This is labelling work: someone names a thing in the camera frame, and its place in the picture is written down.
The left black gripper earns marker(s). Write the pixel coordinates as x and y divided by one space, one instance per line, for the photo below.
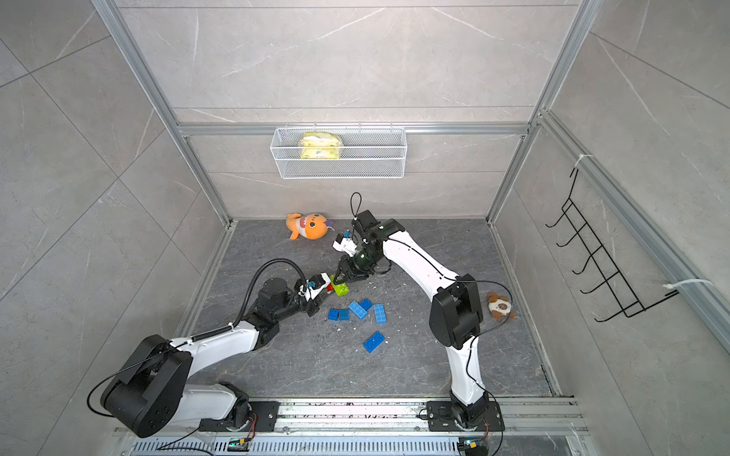
314 308

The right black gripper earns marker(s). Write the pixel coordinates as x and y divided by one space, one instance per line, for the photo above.
352 274

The green lego brick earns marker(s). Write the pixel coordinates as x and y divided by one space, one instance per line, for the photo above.
340 289

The light blue long lego brick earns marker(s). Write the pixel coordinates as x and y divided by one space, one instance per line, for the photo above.
359 311

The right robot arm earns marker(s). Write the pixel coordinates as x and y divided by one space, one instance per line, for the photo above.
456 309

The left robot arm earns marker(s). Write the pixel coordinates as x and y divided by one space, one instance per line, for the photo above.
153 389

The blue lego brick front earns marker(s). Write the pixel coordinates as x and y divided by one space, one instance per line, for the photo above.
373 342

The orange plush fish toy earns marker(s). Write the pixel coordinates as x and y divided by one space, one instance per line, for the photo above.
313 226

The brown white plush toy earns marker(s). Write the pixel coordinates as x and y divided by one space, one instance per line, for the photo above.
499 306

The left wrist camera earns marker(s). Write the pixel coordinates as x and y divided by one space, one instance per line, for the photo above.
313 284

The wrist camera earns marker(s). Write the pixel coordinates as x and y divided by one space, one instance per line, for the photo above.
313 284
345 243

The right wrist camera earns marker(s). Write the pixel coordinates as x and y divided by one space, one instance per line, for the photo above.
345 243

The white wire mesh basket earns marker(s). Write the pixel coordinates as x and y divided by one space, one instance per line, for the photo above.
367 153

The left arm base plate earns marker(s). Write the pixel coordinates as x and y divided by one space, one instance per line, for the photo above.
262 414

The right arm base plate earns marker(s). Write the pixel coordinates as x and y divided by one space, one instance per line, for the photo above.
452 416

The aluminium mounting rail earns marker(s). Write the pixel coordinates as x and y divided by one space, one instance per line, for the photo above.
414 416

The black wire hook rack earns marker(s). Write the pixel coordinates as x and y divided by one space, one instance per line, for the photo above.
599 259

